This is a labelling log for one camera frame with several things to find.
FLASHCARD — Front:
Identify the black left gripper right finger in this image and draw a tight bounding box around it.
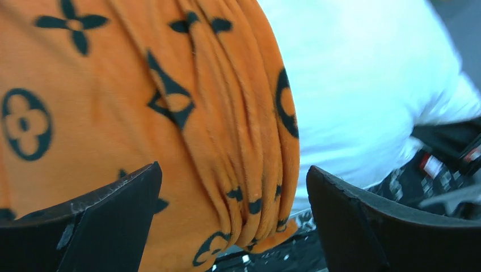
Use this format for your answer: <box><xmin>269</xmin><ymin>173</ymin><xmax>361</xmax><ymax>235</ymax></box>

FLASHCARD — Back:
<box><xmin>306</xmin><ymin>166</ymin><xmax>480</xmax><ymax>271</ymax></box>

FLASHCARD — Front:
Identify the red white label tag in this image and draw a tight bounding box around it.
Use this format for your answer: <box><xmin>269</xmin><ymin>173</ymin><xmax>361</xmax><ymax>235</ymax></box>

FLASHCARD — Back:
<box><xmin>419</xmin><ymin>153</ymin><xmax>443</xmax><ymax>179</ymax></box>

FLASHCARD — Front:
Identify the orange patterned plush pillowcase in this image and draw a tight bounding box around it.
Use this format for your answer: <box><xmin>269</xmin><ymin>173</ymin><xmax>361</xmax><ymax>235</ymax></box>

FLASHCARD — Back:
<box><xmin>1</xmin><ymin>1</ymin><xmax>299</xmax><ymax>271</ymax></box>

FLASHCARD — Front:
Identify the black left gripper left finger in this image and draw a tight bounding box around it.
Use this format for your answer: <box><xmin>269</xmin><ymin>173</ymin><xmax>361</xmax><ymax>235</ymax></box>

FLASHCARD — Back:
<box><xmin>1</xmin><ymin>163</ymin><xmax>162</xmax><ymax>272</ymax></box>

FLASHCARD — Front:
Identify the white pillow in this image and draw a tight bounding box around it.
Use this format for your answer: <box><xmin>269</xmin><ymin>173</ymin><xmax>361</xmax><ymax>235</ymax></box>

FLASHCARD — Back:
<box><xmin>260</xmin><ymin>1</ymin><xmax>480</xmax><ymax>213</ymax></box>

